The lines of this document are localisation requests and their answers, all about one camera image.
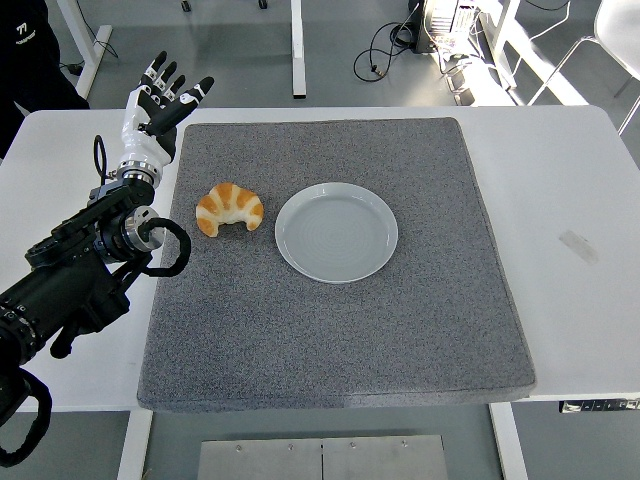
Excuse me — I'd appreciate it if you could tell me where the grey metal plate with screws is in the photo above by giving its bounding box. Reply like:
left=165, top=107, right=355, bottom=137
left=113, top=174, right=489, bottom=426
left=197, top=434, right=448, bottom=480

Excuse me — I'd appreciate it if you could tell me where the table height control panel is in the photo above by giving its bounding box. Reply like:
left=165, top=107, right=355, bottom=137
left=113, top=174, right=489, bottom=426
left=558, top=397, right=640, bottom=414

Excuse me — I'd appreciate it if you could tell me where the white chair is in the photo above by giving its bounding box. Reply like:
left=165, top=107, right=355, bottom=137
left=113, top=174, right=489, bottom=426
left=528, top=0, right=640, bottom=136

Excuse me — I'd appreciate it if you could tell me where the white background desk frame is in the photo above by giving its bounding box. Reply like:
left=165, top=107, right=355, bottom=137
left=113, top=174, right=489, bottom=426
left=487, top=0, right=522, bottom=91

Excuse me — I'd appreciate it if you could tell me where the grey tape patch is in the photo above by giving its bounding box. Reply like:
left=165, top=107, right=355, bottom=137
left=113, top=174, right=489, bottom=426
left=558, top=229, right=600, bottom=265

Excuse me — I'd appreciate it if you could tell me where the grey speckled mat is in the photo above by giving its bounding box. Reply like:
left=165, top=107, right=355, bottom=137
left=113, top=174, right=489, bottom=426
left=136, top=116, right=537, bottom=414

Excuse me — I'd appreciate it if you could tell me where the golden croissant bread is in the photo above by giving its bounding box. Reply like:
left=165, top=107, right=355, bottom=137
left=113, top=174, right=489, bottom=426
left=195, top=182, right=265, bottom=238

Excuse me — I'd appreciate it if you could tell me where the white background desk leg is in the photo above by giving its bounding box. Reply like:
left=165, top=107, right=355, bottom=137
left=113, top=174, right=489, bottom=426
left=55, top=0, right=114, bottom=100
left=289, top=0, right=307, bottom=99

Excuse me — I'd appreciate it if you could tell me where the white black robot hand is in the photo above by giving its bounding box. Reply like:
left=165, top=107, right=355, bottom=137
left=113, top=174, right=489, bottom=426
left=117, top=50, right=216, bottom=171

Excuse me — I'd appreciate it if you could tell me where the white table leg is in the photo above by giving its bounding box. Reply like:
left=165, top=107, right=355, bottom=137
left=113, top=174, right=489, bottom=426
left=488, top=401, right=530, bottom=480
left=116, top=409, right=154, bottom=480

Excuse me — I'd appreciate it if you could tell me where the black coiled floor cable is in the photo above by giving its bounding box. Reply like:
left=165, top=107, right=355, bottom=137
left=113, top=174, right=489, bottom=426
left=353, top=3, right=422, bottom=80

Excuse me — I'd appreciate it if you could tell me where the pale grey round plate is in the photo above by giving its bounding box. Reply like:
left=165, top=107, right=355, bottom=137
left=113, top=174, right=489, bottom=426
left=274, top=182, right=400, bottom=285

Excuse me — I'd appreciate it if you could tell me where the open computer case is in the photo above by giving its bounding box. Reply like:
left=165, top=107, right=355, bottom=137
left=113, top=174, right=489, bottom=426
left=413, top=0, right=482, bottom=55

